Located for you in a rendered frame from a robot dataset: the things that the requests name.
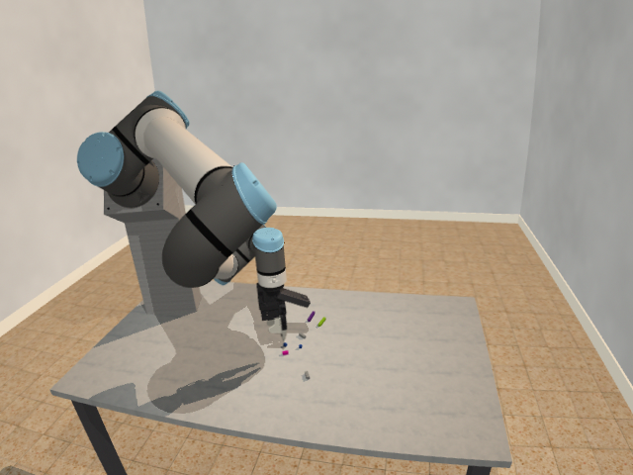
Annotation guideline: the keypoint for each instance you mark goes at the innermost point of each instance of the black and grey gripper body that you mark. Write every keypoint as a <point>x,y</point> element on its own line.
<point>271,306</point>

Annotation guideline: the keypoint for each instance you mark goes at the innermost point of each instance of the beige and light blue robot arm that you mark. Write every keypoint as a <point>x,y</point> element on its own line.
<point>216,233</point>

